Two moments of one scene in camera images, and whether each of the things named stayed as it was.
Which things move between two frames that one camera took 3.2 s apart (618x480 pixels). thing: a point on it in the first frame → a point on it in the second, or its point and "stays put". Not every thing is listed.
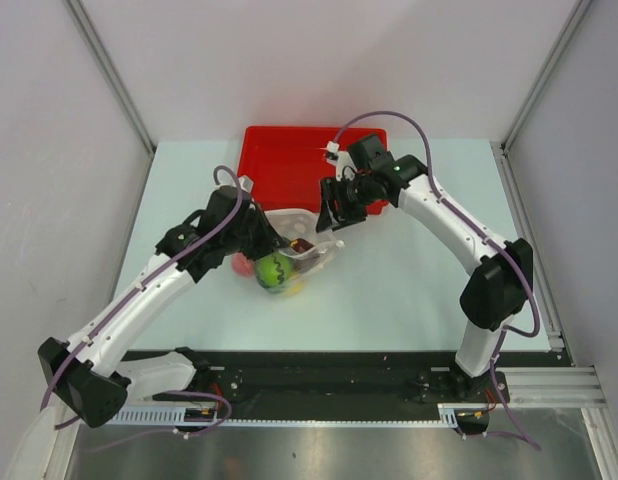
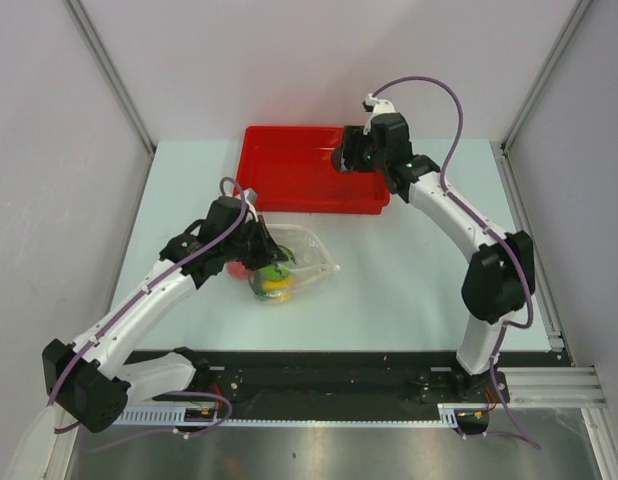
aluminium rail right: x=556 y=387 stays put
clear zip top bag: x=308 y=249 → x=306 y=257
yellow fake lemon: x=296 y=288 → x=280 y=289
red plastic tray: x=285 y=166 stays put
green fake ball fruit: x=274 y=271 stays put
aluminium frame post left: x=113 y=73 stays put
